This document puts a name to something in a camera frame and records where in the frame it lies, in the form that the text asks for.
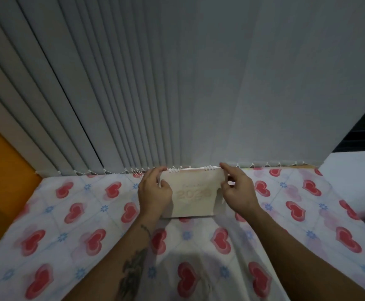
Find person's left hand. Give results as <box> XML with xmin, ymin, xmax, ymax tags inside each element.
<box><xmin>138</xmin><ymin>166</ymin><xmax>173</xmax><ymax>220</ymax></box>

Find person's right hand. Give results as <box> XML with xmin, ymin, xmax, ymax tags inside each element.
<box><xmin>219</xmin><ymin>163</ymin><xmax>260</xmax><ymax>217</ymax></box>

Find beige spiral desk calendar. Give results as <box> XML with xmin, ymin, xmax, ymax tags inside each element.
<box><xmin>158</xmin><ymin>165</ymin><xmax>226</xmax><ymax>219</ymax></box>

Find person's left forearm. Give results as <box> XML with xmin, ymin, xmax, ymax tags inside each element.
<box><xmin>63</xmin><ymin>213</ymin><xmax>161</xmax><ymax>301</ymax></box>

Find person's right forearm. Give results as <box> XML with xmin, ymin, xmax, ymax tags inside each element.
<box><xmin>237</xmin><ymin>205</ymin><xmax>365</xmax><ymax>301</ymax></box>

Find white heart print sheet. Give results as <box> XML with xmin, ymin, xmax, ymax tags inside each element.
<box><xmin>0</xmin><ymin>166</ymin><xmax>365</xmax><ymax>301</ymax></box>

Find grey vertical window blinds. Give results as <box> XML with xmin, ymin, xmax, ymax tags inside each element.
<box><xmin>0</xmin><ymin>0</ymin><xmax>365</xmax><ymax>176</ymax></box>

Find white pillow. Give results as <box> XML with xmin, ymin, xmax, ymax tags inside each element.
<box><xmin>317</xmin><ymin>150</ymin><xmax>365</xmax><ymax>221</ymax></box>

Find orange cabinet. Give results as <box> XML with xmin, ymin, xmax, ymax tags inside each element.
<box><xmin>0</xmin><ymin>113</ymin><xmax>43</xmax><ymax>248</ymax></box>

